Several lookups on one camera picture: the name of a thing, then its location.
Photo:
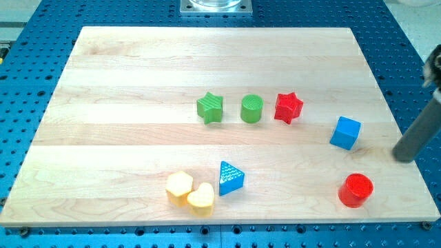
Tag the blue triangle block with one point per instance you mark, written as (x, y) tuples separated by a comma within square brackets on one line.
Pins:
[(230, 179)]

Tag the red cylinder block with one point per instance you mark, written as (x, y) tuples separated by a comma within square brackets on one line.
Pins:
[(355, 190)]

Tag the blue cube block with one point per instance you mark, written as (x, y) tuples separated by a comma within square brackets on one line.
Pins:
[(345, 133)]

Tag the yellow hexagon block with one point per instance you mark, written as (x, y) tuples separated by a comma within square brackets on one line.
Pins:
[(178, 186)]

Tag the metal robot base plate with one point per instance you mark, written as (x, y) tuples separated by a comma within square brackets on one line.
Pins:
[(215, 6)]

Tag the green cylinder block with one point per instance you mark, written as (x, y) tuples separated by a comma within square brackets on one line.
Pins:
[(251, 108)]

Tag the yellow heart block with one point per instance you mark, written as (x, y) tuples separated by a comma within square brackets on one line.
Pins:
[(201, 201)]

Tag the wooden board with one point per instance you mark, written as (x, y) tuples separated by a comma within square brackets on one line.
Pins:
[(123, 117)]

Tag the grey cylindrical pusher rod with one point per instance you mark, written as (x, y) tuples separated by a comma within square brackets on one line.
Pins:
[(419, 134)]

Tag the red star block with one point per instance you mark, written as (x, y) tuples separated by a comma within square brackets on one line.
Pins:
[(287, 107)]

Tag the green star block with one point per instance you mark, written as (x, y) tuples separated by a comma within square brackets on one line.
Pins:
[(210, 108)]

